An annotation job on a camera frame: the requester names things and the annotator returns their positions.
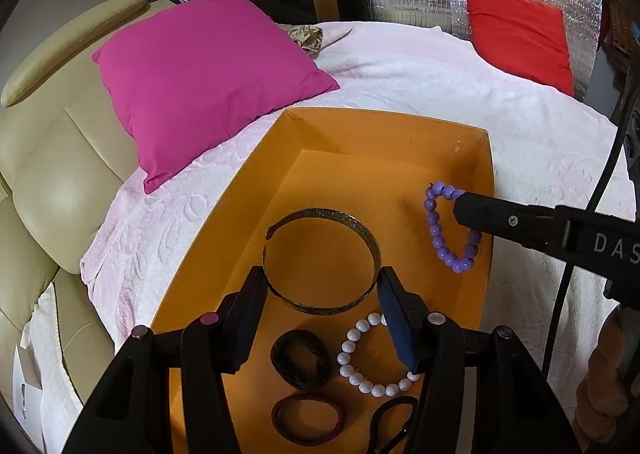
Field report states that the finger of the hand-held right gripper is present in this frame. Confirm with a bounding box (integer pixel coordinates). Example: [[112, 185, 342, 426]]
[[452, 190, 571, 255]]

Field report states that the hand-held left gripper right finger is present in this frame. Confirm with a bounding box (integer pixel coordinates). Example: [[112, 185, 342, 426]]
[[376, 265, 583, 454]]

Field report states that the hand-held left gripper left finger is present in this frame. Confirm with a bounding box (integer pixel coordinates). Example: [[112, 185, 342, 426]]
[[62, 265, 269, 454]]

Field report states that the black fabric scrunchie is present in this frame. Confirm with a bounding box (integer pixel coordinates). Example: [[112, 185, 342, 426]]
[[270, 329, 332, 391]]

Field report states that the white bead bracelet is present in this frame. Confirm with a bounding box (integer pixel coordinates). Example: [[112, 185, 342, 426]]
[[337, 313, 422, 397]]

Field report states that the purple bead bracelet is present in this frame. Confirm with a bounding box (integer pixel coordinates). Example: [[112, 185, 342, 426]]
[[424, 180, 483, 273]]

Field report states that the silver engraved bangle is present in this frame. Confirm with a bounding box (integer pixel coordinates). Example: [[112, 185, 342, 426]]
[[261, 207, 382, 317]]

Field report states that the thin black hair tie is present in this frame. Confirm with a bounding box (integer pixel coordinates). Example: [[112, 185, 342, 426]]
[[365, 395, 420, 454]]

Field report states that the orange cardboard box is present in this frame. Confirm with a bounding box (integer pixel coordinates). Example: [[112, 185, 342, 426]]
[[150, 107, 496, 454]]

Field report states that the person's right hand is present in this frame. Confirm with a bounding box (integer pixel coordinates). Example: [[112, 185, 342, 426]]
[[572, 317, 633, 442]]

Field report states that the white textured blanket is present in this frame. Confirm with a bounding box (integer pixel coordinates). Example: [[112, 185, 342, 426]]
[[80, 20, 636, 355]]

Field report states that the red pillow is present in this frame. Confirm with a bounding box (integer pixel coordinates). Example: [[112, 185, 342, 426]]
[[462, 0, 575, 98]]

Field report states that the white towel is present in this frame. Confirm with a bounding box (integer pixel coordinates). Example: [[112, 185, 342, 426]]
[[20, 281, 118, 454]]

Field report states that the white paper sheet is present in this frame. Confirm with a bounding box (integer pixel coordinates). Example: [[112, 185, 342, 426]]
[[12, 344, 43, 427]]

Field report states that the magenta pillow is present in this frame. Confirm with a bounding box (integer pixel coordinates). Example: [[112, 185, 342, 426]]
[[91, 0, 341, 195]]

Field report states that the beige leather sofa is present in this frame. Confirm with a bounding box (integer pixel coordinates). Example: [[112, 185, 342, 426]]
[[0, 0, 211, 454]]

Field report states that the patterned beige cloth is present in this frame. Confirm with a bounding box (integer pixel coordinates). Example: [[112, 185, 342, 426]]
[[285, 23, 326, 55]]

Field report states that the black cable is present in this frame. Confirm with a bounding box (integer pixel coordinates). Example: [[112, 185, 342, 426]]
[[544, 42, 640, 367]]

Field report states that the maroon hair tie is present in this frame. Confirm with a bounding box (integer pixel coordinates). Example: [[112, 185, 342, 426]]
[[271, 391, 346, 446]]

